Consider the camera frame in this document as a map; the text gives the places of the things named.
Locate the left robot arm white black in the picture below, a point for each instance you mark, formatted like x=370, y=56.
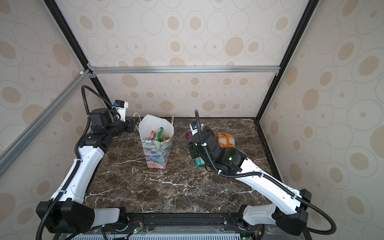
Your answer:
x=87, y=168

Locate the purple pink snack bag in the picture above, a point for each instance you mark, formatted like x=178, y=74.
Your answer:
x=189, y=135

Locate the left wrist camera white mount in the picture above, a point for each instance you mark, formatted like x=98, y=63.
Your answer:
x=121, y=108

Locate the teal snack bag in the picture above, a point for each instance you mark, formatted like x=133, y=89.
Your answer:
x=199, y=161

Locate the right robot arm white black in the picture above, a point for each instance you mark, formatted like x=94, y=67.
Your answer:
x=285, y=210

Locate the silver aluminium rail left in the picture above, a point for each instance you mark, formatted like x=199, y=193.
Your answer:
x=25, y=138

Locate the silver aluminium rail back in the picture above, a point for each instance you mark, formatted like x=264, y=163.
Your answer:
x=185, y=69

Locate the silver aluminium rail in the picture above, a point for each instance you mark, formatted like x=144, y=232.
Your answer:
x=185, y=69
x=25, y=138

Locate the orange snack bag at back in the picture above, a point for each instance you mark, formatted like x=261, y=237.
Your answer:
x=226, y=140

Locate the pink yellow Fox's fruits bag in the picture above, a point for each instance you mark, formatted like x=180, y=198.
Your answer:
x=152, y=136

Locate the black corner frame post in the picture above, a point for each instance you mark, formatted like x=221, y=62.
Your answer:
x=66, y=30
x=299, y=31

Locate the black corner frame post right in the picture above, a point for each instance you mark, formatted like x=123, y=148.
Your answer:
x=299, y=31

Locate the floral paper bag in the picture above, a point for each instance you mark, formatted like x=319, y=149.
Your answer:
x=156, y=153

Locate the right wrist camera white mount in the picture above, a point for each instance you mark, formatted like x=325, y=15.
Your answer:
x=194, y=127

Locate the black corner frame post left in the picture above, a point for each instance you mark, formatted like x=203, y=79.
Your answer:
x=66, y=30

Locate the green Fox's candy bag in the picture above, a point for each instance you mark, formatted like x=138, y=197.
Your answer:
x=159, y=134

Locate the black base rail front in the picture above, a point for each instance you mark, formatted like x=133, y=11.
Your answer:
x=121, y=224

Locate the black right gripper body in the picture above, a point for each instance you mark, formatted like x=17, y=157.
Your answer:
x=192, y=151

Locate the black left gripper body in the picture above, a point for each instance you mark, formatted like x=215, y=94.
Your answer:
x=126, y=126

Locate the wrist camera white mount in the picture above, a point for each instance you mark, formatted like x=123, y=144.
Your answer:
x=194, y=127
x=121, y=108

